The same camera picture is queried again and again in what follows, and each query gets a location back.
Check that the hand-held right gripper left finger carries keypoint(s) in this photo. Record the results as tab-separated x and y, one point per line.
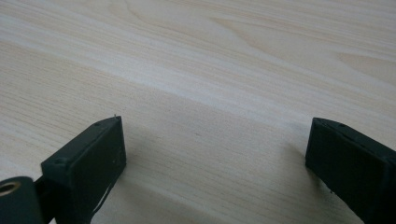
84	168

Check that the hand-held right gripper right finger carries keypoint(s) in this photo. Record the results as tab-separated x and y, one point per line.
351	165

